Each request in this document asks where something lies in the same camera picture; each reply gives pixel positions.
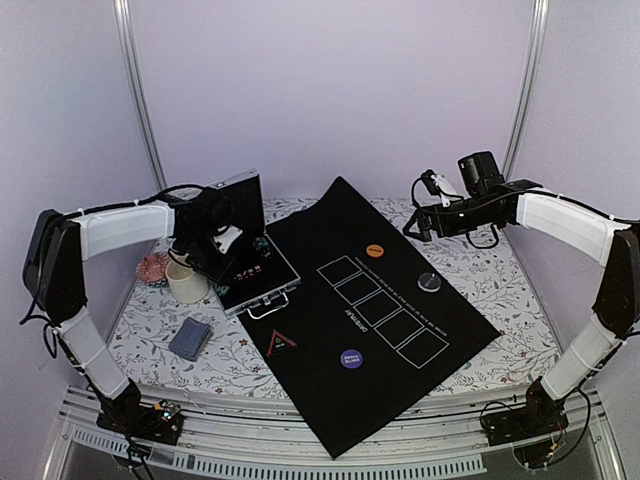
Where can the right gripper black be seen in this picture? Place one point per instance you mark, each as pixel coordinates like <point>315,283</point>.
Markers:
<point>424,216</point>

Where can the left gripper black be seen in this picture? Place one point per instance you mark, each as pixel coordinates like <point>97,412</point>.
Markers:
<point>216,274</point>

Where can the orange big blind button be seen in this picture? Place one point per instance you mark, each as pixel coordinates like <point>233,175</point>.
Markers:
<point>375,250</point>

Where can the green poker chip stack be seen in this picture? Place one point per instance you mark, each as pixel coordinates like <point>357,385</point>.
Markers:
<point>263,248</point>

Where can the black round dealer button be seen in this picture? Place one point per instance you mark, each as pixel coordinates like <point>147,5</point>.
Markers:
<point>429,282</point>

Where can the blue playing card deck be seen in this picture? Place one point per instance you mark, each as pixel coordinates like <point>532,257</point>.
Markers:
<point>190,339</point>

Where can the purple small blind button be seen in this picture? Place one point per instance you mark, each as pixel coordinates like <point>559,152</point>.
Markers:
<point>351,359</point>

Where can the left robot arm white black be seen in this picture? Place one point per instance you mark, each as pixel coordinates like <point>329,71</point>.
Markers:
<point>204,227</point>

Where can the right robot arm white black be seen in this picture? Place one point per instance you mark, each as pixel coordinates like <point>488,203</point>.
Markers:
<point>612,242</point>

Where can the cream ceramic cup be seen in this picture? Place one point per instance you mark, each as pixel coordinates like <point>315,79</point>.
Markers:
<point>186,285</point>

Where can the dice row in case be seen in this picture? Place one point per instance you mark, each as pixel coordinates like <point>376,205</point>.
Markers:
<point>248,273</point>

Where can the red patterned small dish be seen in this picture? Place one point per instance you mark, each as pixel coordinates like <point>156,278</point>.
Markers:
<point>151,270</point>

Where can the aluminium poker chip case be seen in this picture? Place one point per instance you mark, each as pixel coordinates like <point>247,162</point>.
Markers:
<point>241,196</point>

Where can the black poker play mat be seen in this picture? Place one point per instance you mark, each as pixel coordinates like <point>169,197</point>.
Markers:
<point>411,341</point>

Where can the black red triangle button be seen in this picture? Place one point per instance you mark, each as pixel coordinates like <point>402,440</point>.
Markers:
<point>279,343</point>

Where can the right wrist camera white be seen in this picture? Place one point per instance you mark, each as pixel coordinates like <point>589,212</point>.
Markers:
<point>437,185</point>

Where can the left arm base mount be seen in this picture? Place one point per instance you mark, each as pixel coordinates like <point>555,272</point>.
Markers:
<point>156,423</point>

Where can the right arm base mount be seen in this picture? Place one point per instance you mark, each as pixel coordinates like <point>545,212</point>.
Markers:
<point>534,439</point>

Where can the right aluminium frame post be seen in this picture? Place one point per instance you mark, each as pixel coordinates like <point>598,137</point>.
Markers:
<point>532,61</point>

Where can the aluminium frame post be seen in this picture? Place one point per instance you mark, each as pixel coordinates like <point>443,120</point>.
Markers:
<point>532,61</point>
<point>125,30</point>

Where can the left aluminium frame post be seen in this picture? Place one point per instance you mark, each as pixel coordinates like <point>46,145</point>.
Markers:
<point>125,30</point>

